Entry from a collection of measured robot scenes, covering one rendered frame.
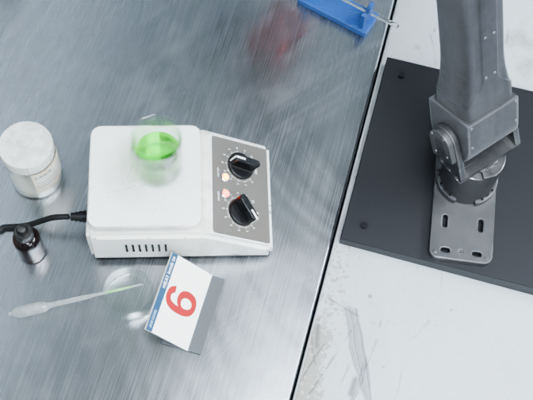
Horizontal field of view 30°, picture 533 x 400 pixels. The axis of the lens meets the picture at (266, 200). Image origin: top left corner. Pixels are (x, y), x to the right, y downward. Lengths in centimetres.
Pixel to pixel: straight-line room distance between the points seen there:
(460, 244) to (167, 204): 33
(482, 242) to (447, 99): 19
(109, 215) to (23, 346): 17
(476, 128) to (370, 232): 19
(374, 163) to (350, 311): 18
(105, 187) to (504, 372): 47
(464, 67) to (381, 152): 23
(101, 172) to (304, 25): 35
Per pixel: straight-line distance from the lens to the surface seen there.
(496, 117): 104
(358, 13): 128
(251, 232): 109
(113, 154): 108
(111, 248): 109
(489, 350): 113
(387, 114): 120
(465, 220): 114
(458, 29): 96
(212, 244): 108
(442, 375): 111
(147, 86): 122
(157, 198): 105
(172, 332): 107
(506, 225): 116
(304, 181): 116
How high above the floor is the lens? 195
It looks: 65 degrees down
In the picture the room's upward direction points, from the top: 6 degrees clockwise
